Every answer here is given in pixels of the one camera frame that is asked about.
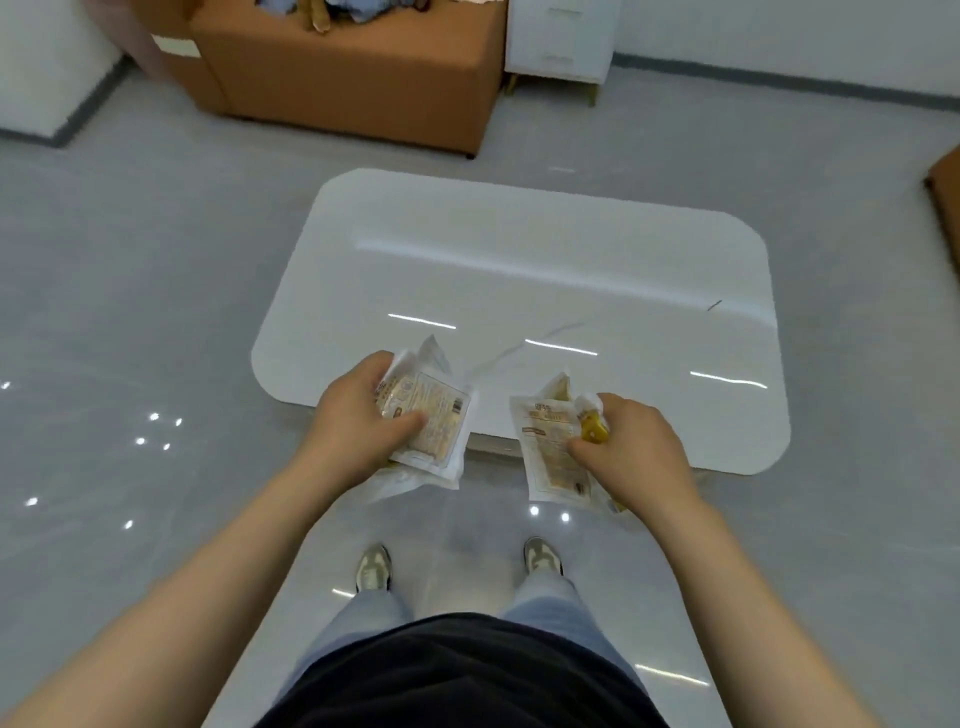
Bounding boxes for white coffee table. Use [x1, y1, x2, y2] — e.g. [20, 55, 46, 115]
[250, 168, 793, 478]

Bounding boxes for person's left hand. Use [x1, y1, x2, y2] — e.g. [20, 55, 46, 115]
[303, 350, 429, 486]

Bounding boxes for brown chair edge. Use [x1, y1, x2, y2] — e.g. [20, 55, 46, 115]
[924, 146, 960, 275]

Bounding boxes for clear snack packet yellow corner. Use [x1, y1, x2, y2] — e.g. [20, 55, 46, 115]
[510, 372, 627, 514]

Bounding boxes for pile of clothes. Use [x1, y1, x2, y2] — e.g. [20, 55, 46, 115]
[255, 0, 496, 35]

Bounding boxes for person's left forearm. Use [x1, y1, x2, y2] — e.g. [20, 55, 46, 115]
[0, 444, 354, 728]

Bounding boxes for person's black shirt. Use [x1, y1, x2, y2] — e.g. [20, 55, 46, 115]
[255, 612, 670, 728]

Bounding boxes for person's right hand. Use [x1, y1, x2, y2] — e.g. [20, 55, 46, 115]
[567, 392, 702, 520]

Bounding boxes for person's shoe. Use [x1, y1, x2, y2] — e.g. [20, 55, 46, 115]
[523, 537, 565, 577]
[355, 544, 394, 594]

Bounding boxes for white drawer cabinet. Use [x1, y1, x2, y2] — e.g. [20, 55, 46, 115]
[504, 0, 624, 106]

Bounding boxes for person's left shoe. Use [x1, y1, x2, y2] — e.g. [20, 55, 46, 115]
[355, 544, 394, 594]

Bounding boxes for clear snack packet white label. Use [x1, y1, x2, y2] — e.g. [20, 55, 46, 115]
[372, 334, 472, 491]

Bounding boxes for orange sofa ottoman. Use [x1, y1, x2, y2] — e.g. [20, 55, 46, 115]
[150, 0, 510, 159]

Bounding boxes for person's right shoe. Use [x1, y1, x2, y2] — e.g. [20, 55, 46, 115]
[523, 537, 565, 577]

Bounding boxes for person's light blue jeans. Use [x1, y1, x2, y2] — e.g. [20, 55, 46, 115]
[271, 571, 651, 710]

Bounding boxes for person's right forearm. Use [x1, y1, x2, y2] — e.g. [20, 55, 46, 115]
[637, 495, 886, 728]

